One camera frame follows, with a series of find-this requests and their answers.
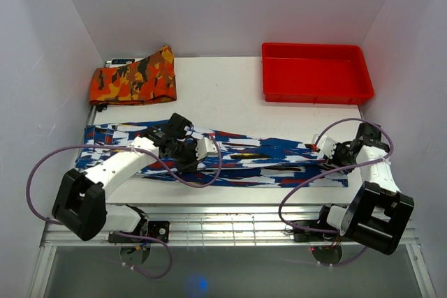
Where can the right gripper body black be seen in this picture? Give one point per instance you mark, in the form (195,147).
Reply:
(341,158)

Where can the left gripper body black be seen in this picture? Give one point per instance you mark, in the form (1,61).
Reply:
(184,155)

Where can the blue white red patterned trousers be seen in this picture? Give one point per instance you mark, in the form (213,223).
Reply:
(252,162)

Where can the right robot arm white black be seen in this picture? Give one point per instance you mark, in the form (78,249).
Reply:
(379,212)

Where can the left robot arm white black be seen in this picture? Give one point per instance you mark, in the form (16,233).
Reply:
(81,203)

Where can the orange camouflage folded trousers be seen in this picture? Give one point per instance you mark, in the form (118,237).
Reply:
(148,81)

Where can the red plastic tray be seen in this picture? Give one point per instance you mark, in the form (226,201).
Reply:
(315,74)

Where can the small blue white label card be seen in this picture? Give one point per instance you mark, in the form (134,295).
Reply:
(117,62)

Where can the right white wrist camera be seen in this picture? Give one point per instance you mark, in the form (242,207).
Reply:
(325,145)

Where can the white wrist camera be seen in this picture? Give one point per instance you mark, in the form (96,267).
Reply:
(205,147)
(325,145)

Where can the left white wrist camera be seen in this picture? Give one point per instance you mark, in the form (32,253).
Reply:
(205,147)

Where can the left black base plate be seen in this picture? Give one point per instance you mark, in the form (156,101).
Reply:
(154,229)

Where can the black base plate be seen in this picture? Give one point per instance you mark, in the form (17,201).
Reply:
(154,229)
(308,236)

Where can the aluminium rail frame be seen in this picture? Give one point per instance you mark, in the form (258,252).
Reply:
(204,211)

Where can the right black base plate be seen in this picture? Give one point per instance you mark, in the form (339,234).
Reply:
(308,236)

